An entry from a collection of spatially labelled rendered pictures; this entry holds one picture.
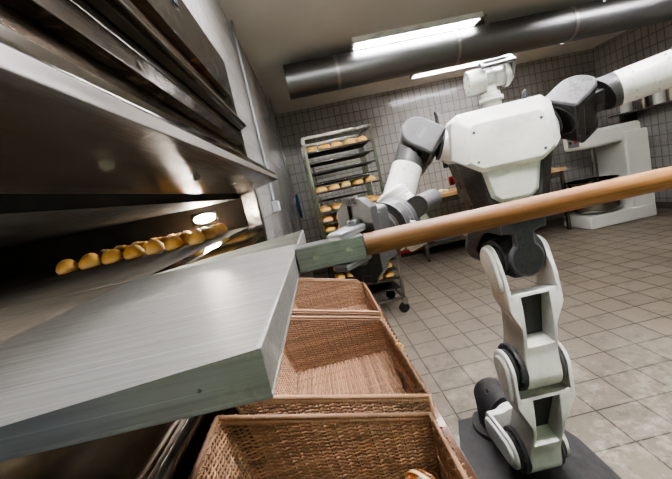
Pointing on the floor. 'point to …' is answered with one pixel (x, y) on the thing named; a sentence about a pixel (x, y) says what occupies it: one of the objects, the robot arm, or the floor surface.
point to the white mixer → (626, 138)
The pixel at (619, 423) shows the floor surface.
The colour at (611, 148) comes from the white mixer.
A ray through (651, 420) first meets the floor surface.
